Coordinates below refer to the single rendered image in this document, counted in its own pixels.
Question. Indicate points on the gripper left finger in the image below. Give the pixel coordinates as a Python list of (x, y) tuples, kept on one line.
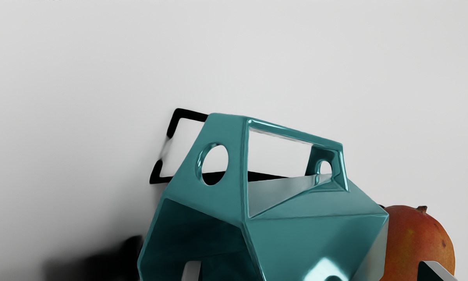
[(191, 272)]

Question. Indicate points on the teal faceted mug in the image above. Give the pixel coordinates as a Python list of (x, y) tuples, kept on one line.
[(296, 234)]

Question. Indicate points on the red orange mango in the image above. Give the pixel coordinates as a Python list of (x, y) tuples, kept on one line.
[(417, 238)]

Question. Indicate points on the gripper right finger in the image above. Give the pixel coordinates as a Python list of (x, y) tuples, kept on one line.
[(433, 273)]

